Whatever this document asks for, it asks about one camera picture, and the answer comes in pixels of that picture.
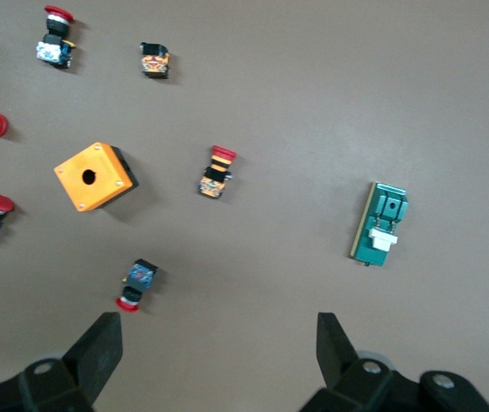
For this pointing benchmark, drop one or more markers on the red emergency button orange block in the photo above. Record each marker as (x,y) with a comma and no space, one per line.
(216,176)

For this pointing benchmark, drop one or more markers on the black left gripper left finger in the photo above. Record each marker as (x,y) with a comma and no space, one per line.
(94,356)

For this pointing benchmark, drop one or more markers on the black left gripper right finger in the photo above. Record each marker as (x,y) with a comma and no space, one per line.
(334,356)

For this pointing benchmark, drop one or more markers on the orange black contact block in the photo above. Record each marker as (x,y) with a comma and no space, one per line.
(155,62)

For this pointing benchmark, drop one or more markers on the orange button enclosure box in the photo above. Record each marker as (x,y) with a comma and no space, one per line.
(92,176)

